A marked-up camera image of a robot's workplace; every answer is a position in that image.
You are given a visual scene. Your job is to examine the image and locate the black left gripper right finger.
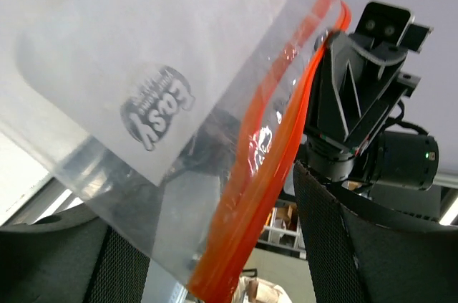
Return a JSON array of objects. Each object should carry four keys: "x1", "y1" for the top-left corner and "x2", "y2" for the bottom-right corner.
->
[{"x1": 293, "y1": 162, "x2": 457, "y2": 302}]

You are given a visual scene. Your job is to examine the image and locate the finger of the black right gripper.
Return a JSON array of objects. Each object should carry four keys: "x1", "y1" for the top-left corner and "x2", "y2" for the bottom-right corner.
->
[{"x1": 307, "y1": 32, "x2": 408, "y2": 149}]

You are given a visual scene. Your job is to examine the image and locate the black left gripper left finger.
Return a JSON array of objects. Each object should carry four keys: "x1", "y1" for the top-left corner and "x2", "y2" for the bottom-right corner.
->
[{"x1": 1, "y1": 206, "x2": 150, "y2": 302}]

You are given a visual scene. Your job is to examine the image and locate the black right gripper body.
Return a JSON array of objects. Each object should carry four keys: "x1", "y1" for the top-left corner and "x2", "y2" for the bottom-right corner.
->
[{"x1": 303, "y1": 70, "x2": 439, "y2": 191}]

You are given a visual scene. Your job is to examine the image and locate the clear zip bag orange zipper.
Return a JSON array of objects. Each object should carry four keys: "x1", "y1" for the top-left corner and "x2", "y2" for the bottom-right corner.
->
[{"x1": 1, "y1": 0, "x2": 351, "y2": 302}]

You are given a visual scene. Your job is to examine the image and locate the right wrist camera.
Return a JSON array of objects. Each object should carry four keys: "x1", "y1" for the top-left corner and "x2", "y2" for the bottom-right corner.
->
[{"x1": 354, "y1": 1, "x2": 414, "y2": 48}]

